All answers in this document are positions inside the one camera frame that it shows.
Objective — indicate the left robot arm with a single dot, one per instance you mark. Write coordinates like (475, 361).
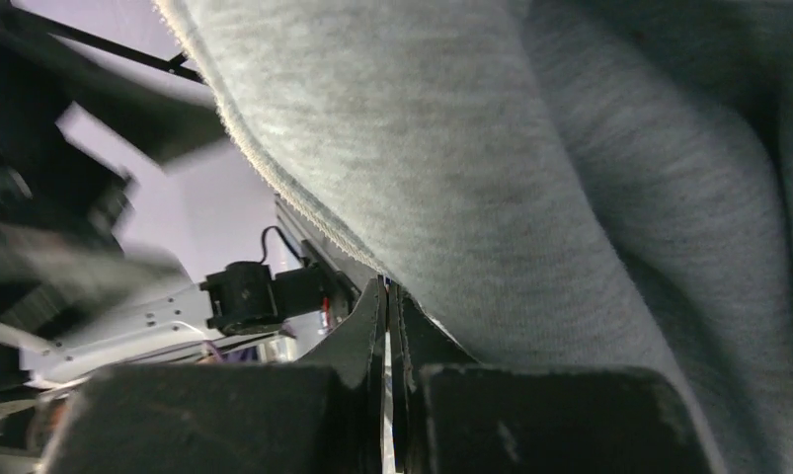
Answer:
(60, 263)

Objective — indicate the black perforated music stand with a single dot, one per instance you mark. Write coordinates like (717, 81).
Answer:
(14, 16)

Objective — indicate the grey zip-up jacket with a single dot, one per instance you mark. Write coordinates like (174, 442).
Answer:
(554, 182)

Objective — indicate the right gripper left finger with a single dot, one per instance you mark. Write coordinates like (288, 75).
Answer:
(320, 414)

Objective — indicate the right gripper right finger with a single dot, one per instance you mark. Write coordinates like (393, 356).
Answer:
(453, 415)

